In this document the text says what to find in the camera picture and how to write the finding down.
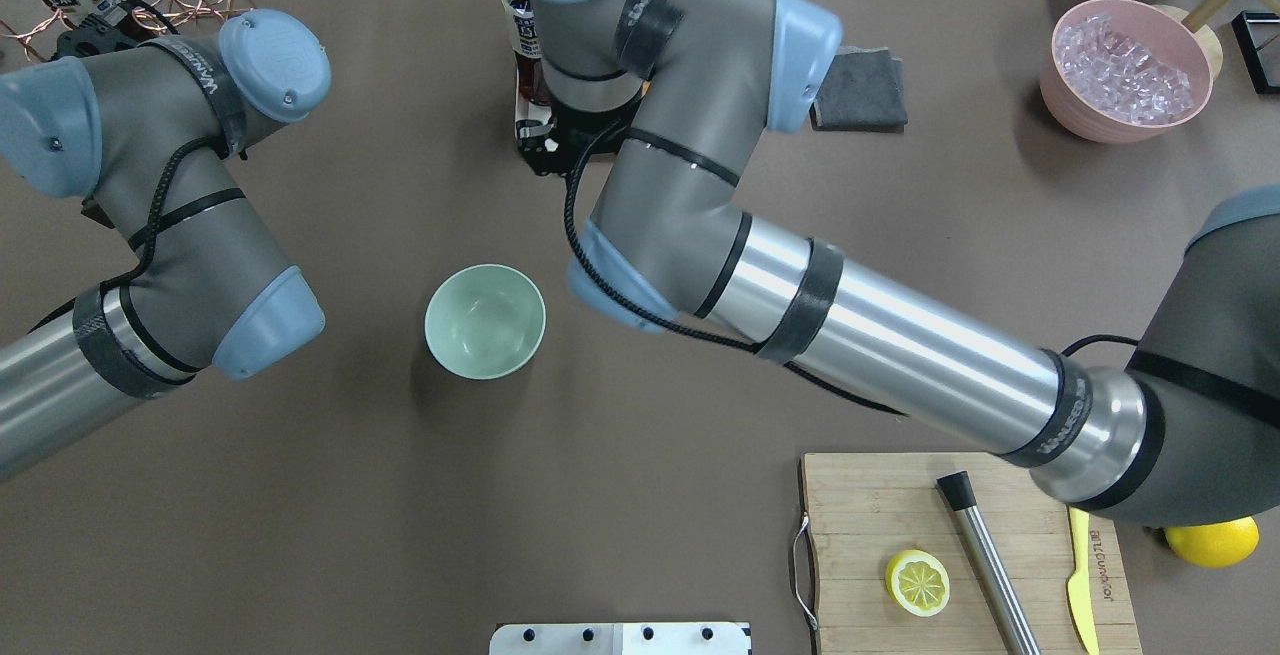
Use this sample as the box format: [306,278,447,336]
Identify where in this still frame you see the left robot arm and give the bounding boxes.
[1,8,332,478]

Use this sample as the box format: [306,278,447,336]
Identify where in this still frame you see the pink ribbed ice bowl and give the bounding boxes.
[1039,0,1213,145]

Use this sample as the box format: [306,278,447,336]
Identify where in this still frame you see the half lemon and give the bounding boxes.
[884,549,951,618]

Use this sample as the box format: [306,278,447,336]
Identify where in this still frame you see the whole yellow lemon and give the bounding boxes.
[1164,517,1261,569]

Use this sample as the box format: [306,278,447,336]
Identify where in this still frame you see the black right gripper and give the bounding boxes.
[515,95,641,177]

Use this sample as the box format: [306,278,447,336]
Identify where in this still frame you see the grey folded cloth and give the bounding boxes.
[812,46,908,132]

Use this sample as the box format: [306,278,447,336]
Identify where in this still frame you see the wooden cutting board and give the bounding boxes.
[800,453,1084,654]

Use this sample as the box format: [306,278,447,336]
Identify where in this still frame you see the dark tea bottle on tray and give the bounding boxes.
[500,0,550,107]

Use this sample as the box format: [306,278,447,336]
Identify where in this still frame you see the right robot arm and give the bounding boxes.
[534,0,1277,526]

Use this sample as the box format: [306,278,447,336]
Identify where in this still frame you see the steel muddler black tip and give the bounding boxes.
[936,471,1042,654]

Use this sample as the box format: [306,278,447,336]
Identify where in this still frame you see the yellow plastic knife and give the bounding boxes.
[1066,507,1100,655]

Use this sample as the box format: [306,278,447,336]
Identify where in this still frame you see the clear ice cubes pile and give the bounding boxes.
[1053,13,1196,125]

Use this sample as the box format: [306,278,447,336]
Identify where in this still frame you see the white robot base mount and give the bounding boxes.
[488,620,754,654]

